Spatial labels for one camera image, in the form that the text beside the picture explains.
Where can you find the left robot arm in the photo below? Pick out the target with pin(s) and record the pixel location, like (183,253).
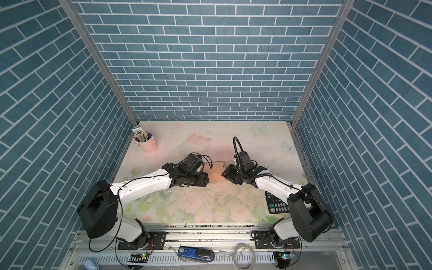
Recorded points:
(102,211)

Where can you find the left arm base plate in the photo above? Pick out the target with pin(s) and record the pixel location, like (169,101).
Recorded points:
(150,241)

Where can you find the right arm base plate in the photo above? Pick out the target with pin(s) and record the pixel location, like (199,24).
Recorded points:
(269,240)

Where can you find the black calculator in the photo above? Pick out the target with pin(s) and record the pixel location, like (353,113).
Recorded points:
(275,205)

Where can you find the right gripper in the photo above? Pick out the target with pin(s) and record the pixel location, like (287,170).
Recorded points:
(228,175)

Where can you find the blue handheld device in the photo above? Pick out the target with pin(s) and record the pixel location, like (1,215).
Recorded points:
(199,254)

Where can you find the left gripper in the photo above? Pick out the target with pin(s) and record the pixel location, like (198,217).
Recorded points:
(203,180)

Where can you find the pink paper box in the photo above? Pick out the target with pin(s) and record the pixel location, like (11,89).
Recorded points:
(215,171)

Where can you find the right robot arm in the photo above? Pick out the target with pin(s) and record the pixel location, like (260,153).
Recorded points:
(310,215)

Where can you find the pink pen cup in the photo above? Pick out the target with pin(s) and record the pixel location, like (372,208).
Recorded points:
(150,146)

